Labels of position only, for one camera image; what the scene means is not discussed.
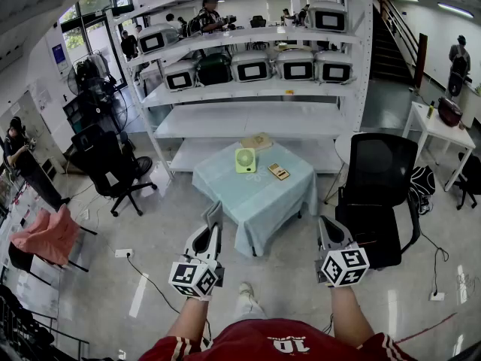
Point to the grey cloth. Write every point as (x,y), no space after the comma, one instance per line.
(212,213)

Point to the dark staircase with railing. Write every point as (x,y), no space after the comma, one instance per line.
(391,51)

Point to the small green desk fan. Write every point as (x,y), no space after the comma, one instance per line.
(245,161)

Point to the dark green appliance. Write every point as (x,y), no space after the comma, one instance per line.
(214,70)

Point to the black mesh office chair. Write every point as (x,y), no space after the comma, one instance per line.
(379,186)

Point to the black backpack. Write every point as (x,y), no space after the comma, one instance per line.
(421,182)

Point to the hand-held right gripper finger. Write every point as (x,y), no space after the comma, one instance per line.
(340,233)
(322,235)

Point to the white power strip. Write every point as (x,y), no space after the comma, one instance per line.
(123,253)
(436,296)

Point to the white metal shelving unit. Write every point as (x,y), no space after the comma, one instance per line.
(248,122)

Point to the black padded office chair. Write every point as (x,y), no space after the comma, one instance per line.
(107,164)

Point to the black swivel chair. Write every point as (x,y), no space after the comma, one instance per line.
(470,175)

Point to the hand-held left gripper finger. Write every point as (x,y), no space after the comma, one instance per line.
(216,243)
(189,239)

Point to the clothes rack with garments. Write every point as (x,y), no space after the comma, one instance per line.
(94,68)

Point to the person's left forearm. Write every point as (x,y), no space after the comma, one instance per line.
(188,322)

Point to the table with light blue tablecloth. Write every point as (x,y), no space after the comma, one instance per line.
(263,198)

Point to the white rectangular side table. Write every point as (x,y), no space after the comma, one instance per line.
(439,128)

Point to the group of white appliances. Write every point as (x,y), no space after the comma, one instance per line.
(251,68)

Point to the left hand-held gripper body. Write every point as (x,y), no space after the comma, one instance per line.
(189,275)

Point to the person's leg with white shoe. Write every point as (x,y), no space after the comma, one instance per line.
(248,305)

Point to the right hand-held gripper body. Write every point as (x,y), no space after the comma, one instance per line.
(345,265)

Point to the small yellow bottle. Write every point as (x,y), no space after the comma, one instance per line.
(431,110)

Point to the small tan calculator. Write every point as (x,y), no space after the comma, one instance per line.
(278,171)

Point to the person's right forearm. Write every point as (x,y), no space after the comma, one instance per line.
(351,318)

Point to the person's red shirt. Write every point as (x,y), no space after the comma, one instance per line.
(270,344)

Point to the chair with pink cushion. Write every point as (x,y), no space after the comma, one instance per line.
(45,237)

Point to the black pedestal fan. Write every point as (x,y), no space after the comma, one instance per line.
(103,100)

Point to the black metal rack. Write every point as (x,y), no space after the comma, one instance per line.
(26,329)

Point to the dark red rice cooker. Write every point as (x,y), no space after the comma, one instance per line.
(450,112)

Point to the round white table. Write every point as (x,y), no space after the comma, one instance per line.
(342,147)

